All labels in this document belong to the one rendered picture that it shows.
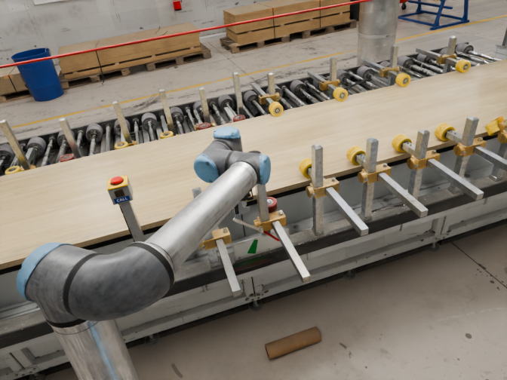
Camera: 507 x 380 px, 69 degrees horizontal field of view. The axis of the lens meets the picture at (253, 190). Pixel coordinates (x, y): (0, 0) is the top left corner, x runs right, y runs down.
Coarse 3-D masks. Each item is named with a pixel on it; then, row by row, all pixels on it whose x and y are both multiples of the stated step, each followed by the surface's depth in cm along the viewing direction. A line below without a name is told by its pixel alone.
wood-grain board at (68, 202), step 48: (384, 96) 241; (432, 96) 232; (480, 96) 225; (144, 144) 221; (192, 144) 214; (288, 144) 202; (336, 144) 196; (384, 144) 191; (432, 144) 186; (0, 192) 194; (48, 192) 188; (96, 192) 183; (144, 192) 179; (0, 240) 161; (48, 240) 157; (96, 240) 155
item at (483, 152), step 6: (450, 132) 182; (456, 132) 181; (450, 138) 181; (456, 138) 178; (474, 150) 170; (480, 150) 166; (486, 150) 165; (480, 156) 167; (486, 156) 164; (492, 156) 161; (498, 156) 160; (492, 162) 162; (498, 162) 158; (504, 162) 156; (504, 168) 156
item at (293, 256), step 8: (272, 224) 156; (280, 224) 155; (280, 232) 151; (280, 240) 150; (288, 240) 147; (288, 248) 143; (288, 256) 143; (296, 256) 139; (296, 264) 136; (304, 272) 132; (304, 280) 132
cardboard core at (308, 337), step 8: (312, 328) 201; (288, 336) 199; (296, 336) 198; (304, 336) 197; (312, 336) 197; (320, 336) 198; (272, 344) 196; (280, 344) 195; (288, 344) 195; (296, 344) 195; (304, 344) 196; (272, 352) 193; (280, 352) 194; (288, 352) 196
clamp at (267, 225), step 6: (258, 216) 159; (270, 216) 158; (276, 216) 158; (282, 216) 157; (258, 222) 156; (264, 222) 155; (270, 222) 156; (282, 222) 158; (264, 228) 157; (270, 228) 158
